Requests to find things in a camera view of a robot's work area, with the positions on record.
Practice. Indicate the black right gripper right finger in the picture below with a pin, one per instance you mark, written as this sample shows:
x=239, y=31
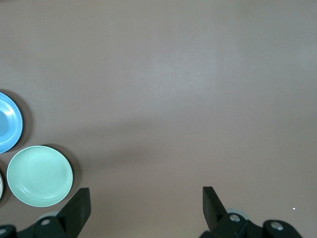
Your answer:
x=213, y=210

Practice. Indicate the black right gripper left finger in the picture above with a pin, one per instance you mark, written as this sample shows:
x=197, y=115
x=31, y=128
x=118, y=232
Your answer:
x=71, y=215

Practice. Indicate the green round plate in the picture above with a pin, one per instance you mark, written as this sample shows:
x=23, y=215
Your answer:
x=39, y=176

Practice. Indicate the beige round plate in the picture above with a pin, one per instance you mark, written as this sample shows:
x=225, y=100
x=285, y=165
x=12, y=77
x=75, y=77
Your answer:
x=1, y=186

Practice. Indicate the blue round plate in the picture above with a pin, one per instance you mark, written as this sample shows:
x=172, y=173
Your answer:
x=10, y=121

